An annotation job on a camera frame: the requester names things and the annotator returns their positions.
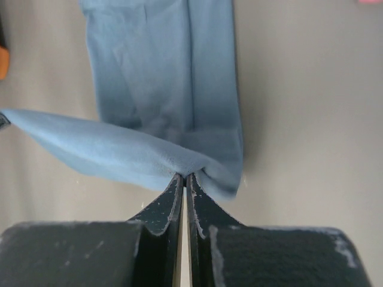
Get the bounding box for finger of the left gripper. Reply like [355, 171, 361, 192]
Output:
[0, 113, 11, 130]

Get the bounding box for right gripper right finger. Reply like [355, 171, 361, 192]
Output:
[186, 175, 370, 286]

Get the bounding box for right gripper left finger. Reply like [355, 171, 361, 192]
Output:
[1, 175, 184, 286]

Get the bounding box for grey-blue t shirt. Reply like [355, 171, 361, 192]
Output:
[1, 1, 244, 199]

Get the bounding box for orange plastic bin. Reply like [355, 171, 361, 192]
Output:
[0, 46, 10, 80]

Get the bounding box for folded pink t shirt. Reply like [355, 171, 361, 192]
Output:
[358, 0, 383, 4]

